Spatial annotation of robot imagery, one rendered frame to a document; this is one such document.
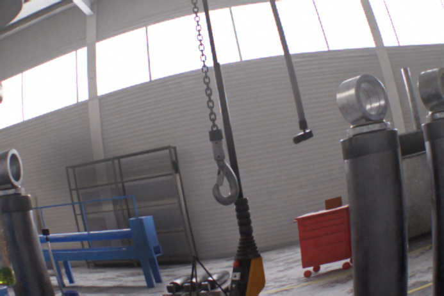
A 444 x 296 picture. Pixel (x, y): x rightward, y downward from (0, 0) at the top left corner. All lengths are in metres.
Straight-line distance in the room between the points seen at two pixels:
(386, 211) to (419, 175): 7.34
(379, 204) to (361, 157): 0.16
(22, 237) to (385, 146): 1.29
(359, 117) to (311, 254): 6.89
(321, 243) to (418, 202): 1.72
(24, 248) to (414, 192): 7.66
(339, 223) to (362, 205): 6.71
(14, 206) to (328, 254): 6.92
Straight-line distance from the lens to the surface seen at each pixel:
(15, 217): 2.18
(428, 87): 2.01
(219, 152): 2.00
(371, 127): 1.93
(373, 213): 1.91
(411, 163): 9.22
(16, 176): 2.31
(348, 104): 1.97
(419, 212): 9.27
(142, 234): 10.33
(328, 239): 8.68
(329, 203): 8.97
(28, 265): 2.18
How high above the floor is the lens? 1.38
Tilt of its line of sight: 3 degrees up
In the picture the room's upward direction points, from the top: 10 degrees counter-clockwise
